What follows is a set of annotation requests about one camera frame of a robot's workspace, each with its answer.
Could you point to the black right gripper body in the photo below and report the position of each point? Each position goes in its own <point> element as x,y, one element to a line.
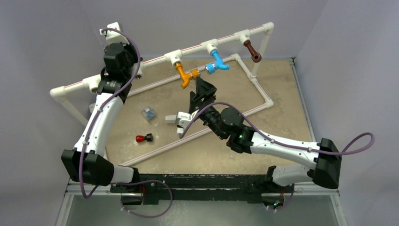
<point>209,117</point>

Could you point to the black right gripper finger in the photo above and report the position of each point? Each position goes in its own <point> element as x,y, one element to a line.
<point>195,100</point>
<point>206,89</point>

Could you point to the orange water faucet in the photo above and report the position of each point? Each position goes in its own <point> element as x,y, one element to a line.
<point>186,77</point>

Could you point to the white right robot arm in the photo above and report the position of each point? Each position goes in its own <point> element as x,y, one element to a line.
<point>318,162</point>

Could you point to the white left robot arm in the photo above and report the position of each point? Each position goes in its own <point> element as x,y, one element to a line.
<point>86,162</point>

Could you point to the blue water faucet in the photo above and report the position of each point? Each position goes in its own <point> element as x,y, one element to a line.
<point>218,64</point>

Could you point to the brown water faucet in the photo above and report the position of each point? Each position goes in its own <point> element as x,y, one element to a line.
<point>255,56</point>

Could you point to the white plastic case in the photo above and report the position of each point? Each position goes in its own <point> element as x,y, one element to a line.
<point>170,119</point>

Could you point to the clear bag blue parts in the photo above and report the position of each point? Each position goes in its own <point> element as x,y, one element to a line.
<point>148,113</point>

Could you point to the red black faucet piece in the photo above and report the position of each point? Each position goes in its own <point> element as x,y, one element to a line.
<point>148,137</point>

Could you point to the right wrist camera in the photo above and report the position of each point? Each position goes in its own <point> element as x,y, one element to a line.
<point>184,119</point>

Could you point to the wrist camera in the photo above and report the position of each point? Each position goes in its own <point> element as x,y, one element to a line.
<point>112,36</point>
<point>184,119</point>

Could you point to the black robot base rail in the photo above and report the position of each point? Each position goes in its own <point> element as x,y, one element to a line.
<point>253,189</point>

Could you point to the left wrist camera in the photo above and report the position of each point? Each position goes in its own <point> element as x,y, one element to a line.
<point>112,36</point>

